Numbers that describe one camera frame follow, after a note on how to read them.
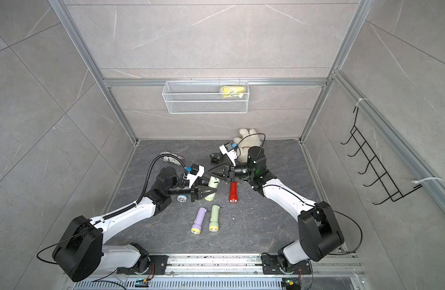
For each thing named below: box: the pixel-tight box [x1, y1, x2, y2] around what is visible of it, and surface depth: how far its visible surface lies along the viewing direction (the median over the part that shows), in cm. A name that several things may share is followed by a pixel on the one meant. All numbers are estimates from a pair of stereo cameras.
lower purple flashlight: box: [191, 207, 207, 235], surface depth 84 cm
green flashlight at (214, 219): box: [208, 204, 220, 233], surface depth 85 cm
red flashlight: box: [229, 181, 239, 204], surface depth 95 cm
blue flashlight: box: [176, 194, 188, 203], surface depth 92 cm
